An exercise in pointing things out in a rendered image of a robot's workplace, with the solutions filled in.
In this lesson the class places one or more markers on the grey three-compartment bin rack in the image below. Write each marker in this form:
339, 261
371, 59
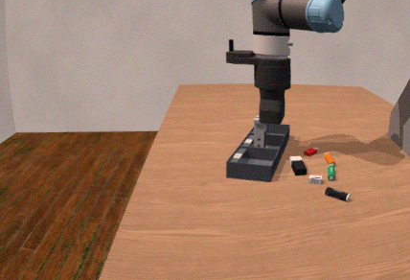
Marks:
254, 160

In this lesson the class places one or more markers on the red usb stick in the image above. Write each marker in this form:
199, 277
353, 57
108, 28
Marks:
311, 151

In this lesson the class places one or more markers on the black aa battery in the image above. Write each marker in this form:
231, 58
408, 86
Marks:
337, 194

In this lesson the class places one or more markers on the green aa battery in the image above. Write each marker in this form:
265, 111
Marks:
330, 172

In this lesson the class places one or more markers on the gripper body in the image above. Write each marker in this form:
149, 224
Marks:
271, 73

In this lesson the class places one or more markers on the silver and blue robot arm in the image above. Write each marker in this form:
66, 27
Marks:
320, 16

